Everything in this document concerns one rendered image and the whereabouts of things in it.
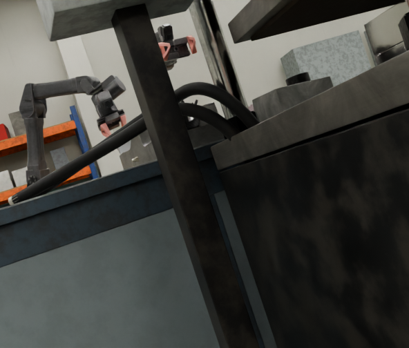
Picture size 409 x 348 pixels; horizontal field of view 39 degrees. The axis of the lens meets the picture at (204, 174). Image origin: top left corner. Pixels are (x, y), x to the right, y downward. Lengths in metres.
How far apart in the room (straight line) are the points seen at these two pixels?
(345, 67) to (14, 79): 4.24
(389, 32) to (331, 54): 6.41
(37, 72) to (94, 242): 6.24
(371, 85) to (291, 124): 0.24
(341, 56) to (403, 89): 7.20
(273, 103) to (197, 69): 6.00
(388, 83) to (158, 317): 0.90
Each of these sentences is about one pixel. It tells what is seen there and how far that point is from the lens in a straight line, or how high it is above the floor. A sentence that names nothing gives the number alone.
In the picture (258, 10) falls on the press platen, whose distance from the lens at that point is 1.23.
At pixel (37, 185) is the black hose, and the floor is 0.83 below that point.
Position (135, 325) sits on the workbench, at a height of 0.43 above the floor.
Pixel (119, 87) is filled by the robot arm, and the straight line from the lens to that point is 2.08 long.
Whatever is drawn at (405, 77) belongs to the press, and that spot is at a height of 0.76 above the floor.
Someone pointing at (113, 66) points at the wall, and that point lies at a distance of 7.62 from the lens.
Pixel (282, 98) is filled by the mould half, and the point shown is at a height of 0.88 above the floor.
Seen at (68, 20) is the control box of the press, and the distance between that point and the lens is 1.11.
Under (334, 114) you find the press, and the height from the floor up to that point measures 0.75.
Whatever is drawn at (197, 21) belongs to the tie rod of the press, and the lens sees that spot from 1.38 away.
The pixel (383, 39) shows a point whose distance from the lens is 1.51.
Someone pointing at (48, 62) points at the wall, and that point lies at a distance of 7.61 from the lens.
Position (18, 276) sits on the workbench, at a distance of 1.41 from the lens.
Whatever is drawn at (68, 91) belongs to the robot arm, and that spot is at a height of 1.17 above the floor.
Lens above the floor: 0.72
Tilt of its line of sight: level
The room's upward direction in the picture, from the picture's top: 18 degrees counter-clockwise
